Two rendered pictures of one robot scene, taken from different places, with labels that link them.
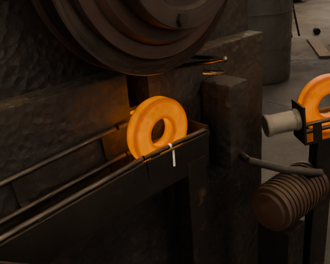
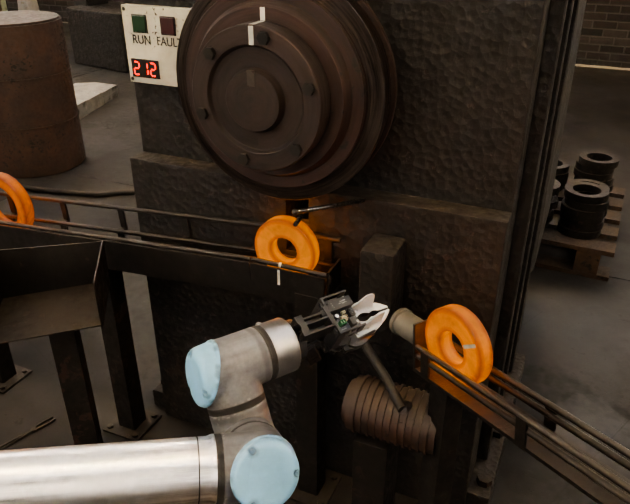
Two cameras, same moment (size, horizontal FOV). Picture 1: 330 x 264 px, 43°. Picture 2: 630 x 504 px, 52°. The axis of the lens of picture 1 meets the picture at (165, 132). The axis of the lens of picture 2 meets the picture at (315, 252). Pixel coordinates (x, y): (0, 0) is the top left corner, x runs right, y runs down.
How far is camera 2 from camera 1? 1.31 m
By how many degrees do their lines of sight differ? 58
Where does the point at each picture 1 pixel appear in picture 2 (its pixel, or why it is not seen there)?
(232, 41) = (440, 212)
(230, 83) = (369, 248)
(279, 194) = (353, 389)
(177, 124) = (301, 253)
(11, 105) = (193, 166)
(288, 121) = (406, 329)
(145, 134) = (264, 241)
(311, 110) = (433, 337)
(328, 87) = (450, 323)
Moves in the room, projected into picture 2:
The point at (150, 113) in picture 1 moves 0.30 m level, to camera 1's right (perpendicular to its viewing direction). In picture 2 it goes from (271, 227) to (330, 289)
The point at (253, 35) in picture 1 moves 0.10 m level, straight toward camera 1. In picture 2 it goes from (483, 219) to (438, 224)
